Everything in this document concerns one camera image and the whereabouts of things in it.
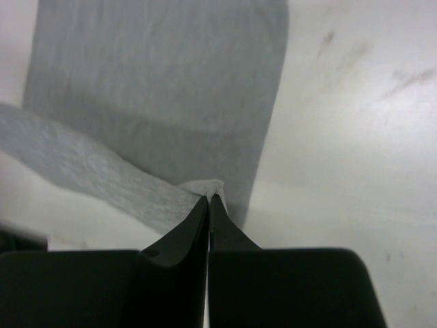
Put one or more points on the grey tank top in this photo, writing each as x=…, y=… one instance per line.
x=148, y=105

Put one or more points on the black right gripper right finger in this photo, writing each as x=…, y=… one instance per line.
x=253, y=287

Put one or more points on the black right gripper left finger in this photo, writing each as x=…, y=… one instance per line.
x=163, y=285

